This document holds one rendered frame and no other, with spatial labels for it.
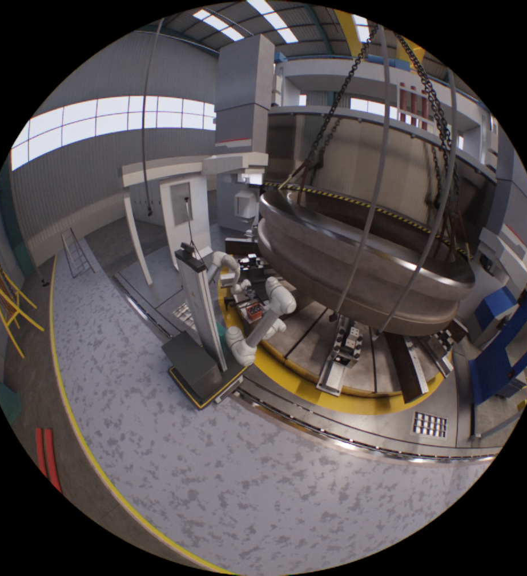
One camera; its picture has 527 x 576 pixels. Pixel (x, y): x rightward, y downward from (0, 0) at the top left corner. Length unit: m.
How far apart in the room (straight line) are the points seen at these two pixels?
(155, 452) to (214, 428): 0.89
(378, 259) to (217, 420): 2.54
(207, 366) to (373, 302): 1.91
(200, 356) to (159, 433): 1.35
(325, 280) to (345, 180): 3.26
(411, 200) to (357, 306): 3.55
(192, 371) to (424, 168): 5.71
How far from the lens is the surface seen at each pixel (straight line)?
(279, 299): 1.26
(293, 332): 2.60
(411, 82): 7.60
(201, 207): 4.82
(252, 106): 4.42
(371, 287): 2.15
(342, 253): 1.89
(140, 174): 3.76
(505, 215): 4.63
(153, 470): 2.69
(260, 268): 3.12
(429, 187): 5.17
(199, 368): 1.72
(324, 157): 5.04
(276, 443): 2.36
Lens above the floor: 2.35
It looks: 39 degrees down
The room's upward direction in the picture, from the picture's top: 4 degrees clockwise
